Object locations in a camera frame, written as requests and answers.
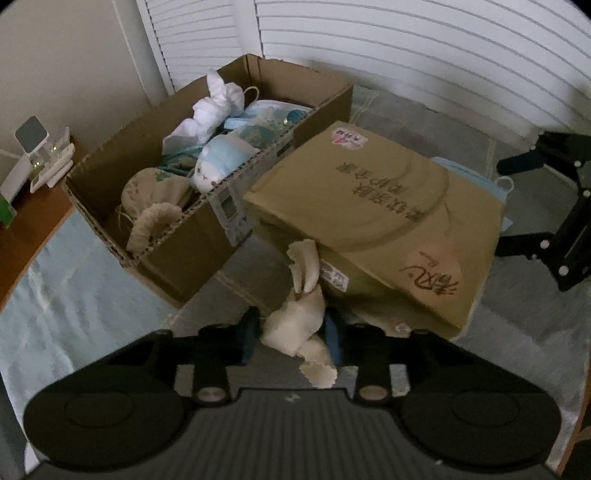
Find beige drawstring pouch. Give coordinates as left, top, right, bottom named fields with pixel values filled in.
left=121, top=167, right=192, bottom=217

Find white cloth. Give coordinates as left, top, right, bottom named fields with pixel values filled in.
left=164, top=70, right=247, bottom=151

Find light blue table mat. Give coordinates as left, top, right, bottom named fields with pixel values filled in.
left=0, top=210, right=185, bottom=407

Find cardboard box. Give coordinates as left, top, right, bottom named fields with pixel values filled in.
left=62, top=54, right=354, bottom=309

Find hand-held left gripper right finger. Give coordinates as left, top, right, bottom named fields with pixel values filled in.
left=323, top=309, right=444, bottom=402

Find beige knitted slipper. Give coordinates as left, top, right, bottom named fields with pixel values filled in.
left=127, top=202, right=183, bottom=252

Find closed brown cardboard package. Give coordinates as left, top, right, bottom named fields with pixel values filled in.
left=243, top=121, right=504, bottom=341

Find beige frayed cloth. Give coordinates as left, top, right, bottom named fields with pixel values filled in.
left=261, top=240, right=338, bottom=387

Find white window blinds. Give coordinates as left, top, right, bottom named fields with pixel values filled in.
left=136, top=0, right=591, bottom=139

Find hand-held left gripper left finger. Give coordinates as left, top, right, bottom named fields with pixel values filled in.
left=152, top=307, right=262, bottom=403

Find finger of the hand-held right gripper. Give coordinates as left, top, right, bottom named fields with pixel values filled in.
left=494, top=185, right=591, bottom=293
left=496, top=130, right=591, bottom=189

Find blue face mask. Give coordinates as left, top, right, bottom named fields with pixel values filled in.
left=431, top=156, right=515, bottom=232
left=161, top=138, right=206, bottom=178

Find white router with phone stand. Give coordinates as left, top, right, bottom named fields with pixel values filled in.
left=15, top=116, right=75, bottom=193

